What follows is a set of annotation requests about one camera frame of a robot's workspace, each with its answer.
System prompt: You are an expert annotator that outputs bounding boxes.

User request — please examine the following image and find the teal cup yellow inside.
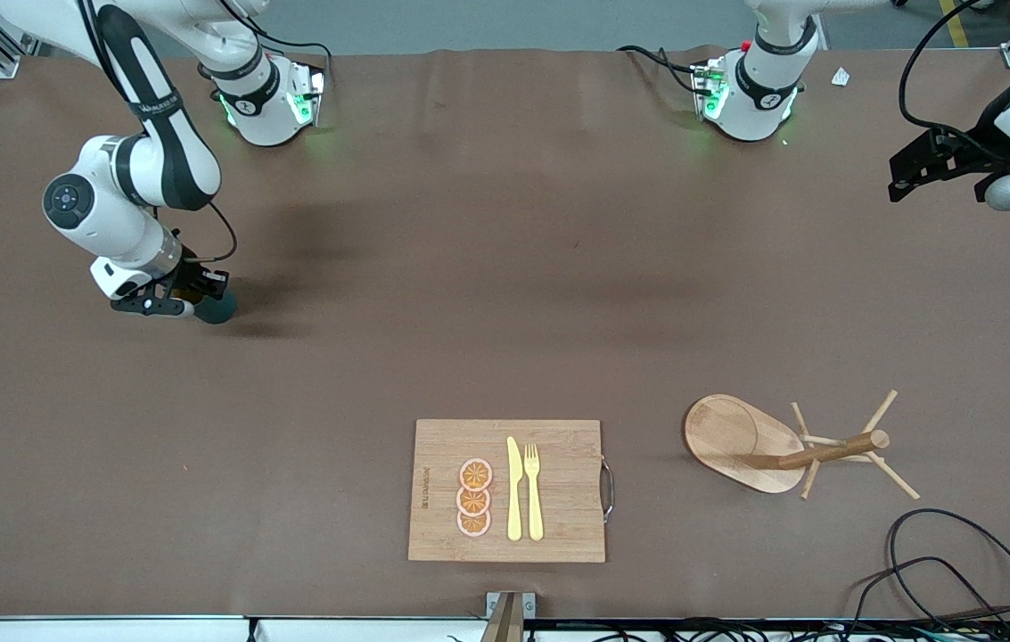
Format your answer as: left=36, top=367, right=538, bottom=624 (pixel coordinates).
left=193, top=287, right=239, bottom=325

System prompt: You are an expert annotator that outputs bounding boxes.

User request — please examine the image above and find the wooden cup rack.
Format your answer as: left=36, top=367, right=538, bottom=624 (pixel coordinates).
left=683, top=389, right=922, bottom=502

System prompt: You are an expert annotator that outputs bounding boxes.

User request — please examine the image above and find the brown table cover mat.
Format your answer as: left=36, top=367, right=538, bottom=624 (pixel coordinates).
left=0, top=46, right=1010, bottom=621

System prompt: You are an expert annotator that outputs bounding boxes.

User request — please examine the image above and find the white table edge strip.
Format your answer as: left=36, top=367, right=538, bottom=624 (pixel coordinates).
left=0, top=615, right=492, bottom=642

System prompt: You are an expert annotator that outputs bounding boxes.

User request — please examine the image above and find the yellow plastic knife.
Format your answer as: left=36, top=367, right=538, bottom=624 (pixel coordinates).
left=506, top=436, right=524, bottom=542

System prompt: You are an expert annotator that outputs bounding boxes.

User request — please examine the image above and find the yellow plastic fork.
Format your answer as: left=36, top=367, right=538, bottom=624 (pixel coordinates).
left=523, top=443, right=545, bottom=542

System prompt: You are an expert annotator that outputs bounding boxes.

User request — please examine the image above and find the bamboo cutting board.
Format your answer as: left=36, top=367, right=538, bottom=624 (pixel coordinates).
left=407, top=419, right=615, bottom=564

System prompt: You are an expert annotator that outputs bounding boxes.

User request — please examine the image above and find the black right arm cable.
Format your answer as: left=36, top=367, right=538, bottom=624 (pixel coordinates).
left=77, top=0, right=240, bottom=264

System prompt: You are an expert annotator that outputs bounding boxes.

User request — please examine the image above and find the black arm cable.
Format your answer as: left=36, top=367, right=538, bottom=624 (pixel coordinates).
left=901, top=0, right=1010, bottom=166
left=77, top=0, right=240, bottom=264

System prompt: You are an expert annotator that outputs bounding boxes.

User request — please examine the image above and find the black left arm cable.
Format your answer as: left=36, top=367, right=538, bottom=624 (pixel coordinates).
left=901, top=0, right=1010, bottom=166

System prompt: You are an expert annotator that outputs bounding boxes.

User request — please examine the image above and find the black base power cable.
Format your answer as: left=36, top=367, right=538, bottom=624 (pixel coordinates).
left=616, top=45, right=702, bottom=95
left=219, top=0, right=333, bottom=86

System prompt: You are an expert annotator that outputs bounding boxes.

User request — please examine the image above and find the black loose cable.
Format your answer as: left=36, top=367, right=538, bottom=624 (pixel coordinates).
left=843, top=556, right=1009, bottom=638
left=886, top=508, right=1010, bottom=636

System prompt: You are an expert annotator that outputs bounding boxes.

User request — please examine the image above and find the metal bracket with brown post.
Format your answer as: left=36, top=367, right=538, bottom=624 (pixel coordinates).
left=482, top=591, right=537, bottom=642

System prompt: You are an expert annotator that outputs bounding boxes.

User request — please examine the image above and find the black cable bundle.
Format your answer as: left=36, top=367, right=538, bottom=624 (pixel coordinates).
left=527, top=618, right=1010, bottom=642

